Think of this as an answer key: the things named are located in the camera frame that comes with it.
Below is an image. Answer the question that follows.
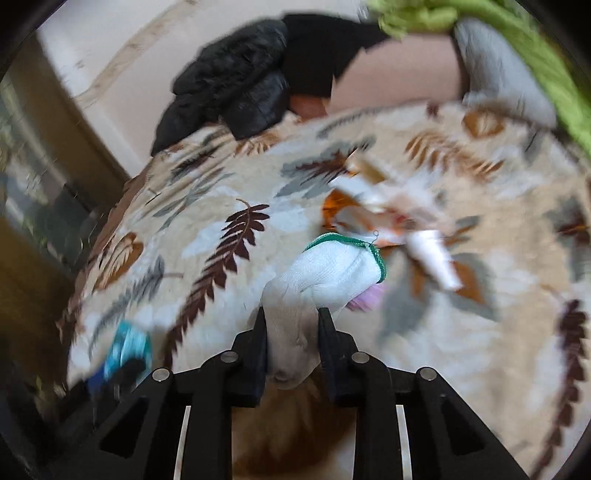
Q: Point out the pink paper ball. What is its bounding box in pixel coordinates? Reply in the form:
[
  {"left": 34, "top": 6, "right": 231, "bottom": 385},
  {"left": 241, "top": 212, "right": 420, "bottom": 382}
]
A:
[{"left": 346, "top": 283, "right": 386, "bottom": 312}]

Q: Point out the leaf-pattern beige blanket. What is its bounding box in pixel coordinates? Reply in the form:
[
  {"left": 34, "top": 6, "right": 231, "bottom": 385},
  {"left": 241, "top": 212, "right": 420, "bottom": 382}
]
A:
[{"left": 66, "top": 103, "right": 590, "bottom": 479}]

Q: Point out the beige cardboard box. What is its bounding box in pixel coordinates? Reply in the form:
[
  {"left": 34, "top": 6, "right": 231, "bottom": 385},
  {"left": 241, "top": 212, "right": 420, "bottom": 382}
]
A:
[{"left": 329, "top": 150, "right": 413, "bottom": 212}]

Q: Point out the teal tissue packet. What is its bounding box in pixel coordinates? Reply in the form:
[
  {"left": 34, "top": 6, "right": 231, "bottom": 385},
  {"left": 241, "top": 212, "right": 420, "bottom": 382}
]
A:
[{"left": 87, "top": 321, "right": 152, "bottom": 394}]

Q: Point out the white sock with green trim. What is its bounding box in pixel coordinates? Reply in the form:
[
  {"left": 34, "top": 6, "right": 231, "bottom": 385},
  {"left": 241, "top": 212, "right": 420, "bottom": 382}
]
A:
[{"left": 260, "top": 233, "right": 387, "bottom": 390}]

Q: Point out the orange plastic wrapper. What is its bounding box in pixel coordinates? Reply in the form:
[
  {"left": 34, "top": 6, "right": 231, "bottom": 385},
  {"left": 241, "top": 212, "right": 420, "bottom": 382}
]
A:
[{"left": 322, "top": 189, "right": 419, "bottom": 248}]

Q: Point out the green quilted comforter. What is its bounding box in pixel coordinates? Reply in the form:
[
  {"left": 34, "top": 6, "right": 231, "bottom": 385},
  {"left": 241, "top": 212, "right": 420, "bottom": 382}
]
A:
[{"left": 368, "top": 0, "right": 590, "bottom": 154}]

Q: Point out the grey quilted pillow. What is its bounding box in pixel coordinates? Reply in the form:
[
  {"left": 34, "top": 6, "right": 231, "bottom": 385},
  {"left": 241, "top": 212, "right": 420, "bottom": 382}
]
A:
[{"left": 454, "top": 17, "right": 558, "bottom": 130}]

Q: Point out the white spray bottle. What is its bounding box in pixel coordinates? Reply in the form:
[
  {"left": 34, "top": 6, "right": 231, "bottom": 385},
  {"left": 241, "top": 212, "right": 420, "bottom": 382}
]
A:
[{"left": 406, "top": 230, "right": 463, "bottom": 291}]

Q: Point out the pink bed sheet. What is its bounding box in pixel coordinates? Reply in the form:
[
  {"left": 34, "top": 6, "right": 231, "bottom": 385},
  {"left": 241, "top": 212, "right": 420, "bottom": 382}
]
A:
[{"left": 290, "top": 34, "right": 469, "bottom": 120}]

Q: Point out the black puffer jacket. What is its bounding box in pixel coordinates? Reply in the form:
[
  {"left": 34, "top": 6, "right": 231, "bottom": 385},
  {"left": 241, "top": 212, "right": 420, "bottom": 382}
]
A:
[{"left": 151, "top": 13, "right": 388, "bottom": 154}]

